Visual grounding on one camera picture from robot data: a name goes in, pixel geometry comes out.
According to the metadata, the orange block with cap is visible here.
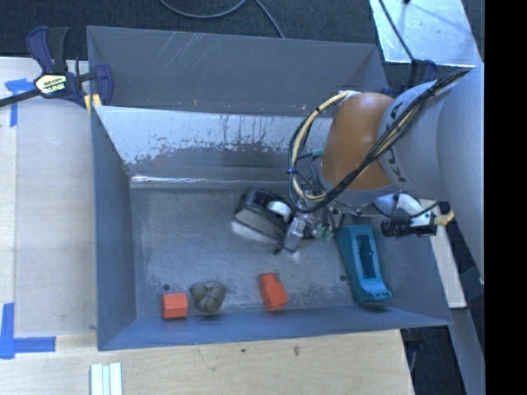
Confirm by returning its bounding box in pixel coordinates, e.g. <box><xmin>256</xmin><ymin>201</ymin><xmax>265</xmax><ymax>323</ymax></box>
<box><xmin>258</xmin><ymin>272</ymin><xmax>290</xmax><ymax>313</ymax></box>

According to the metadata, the grey metal bin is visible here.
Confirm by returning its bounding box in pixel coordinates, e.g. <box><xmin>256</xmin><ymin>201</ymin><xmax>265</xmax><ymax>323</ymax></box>
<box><xmin>85</xmin><ymin>25</ymin><xmax>455</xmax><ymax>352</ymax></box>

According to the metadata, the teal plastic box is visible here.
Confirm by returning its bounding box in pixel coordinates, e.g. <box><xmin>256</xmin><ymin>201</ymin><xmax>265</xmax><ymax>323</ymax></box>
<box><xmin>334</xmin><ymin>223</ymin><xmax>394</xmax><ymax>305</ymax></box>

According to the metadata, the brown round lump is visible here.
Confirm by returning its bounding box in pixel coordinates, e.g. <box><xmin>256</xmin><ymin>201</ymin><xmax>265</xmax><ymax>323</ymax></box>
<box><xmin>189</xmin><ymin>281</ymin><xmax>227</xmax><ymax>315</ymax></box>

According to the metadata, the black cylinder on white bracket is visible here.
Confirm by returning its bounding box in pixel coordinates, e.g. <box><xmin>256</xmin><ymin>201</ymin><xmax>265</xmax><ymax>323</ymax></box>
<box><xmin>371</xmin><ymin>193</ymin><xmax>440</xmax><ymax>239</ymax></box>

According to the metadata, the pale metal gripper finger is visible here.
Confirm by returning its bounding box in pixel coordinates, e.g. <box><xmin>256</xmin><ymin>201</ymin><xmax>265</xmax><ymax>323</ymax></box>
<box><xmin>282</xmin><ymin>217</ymin><xmax>307</xmax><ymax>255</ymax></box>

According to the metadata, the pale wood board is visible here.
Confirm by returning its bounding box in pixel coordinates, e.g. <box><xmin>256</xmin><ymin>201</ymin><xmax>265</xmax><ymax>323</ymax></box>
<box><xmin>13</xmin><ymin>101</ymin><xmax>100</xmax><ymax>339</ymax></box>

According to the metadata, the black and white tool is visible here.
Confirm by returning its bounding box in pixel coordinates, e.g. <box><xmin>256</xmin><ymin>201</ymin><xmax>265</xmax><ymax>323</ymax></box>
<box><xmin>232</xmin><ymin>184</ymin><xmax>295</xmax><ymax>244</ymax></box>

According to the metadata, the orange cube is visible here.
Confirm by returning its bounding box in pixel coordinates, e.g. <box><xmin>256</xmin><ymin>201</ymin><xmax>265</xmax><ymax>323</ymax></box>
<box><xmin>160</xmin><ymin>291</ymin><xmax>190</xmax><ymax>321</ymax></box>

